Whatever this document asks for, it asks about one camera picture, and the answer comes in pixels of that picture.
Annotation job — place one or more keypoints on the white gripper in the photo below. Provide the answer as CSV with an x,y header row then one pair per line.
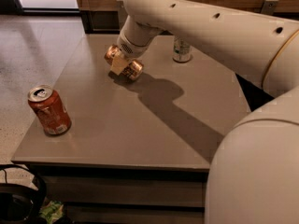
x,y
128,48

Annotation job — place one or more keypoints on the orange LaCroix can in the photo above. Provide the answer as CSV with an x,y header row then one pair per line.
x,y
134,68

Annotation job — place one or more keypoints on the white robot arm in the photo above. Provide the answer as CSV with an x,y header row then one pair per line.
x,y
254,175

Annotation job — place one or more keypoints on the white green soda can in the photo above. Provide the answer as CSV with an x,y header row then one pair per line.
x,y
181,50

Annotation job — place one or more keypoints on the red soda can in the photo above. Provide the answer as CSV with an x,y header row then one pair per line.
x,y
49,109

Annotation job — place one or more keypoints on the grey drawer cabinet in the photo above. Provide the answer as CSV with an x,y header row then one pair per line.
x,y
137,152

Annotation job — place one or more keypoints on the green snack bag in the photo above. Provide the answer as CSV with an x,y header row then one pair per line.
x,y
52,211

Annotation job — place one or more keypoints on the black headphones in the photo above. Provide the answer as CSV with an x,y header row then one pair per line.
x,y
20,204

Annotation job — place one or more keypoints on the left metal bracket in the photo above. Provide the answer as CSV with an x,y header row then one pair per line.
x,y
122,14

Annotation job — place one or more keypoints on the metal bracket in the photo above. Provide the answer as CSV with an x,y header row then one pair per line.
x,y
269,7
122,14

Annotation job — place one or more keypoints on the right metal bracket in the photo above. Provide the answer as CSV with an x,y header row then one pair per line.
x,y
269,7

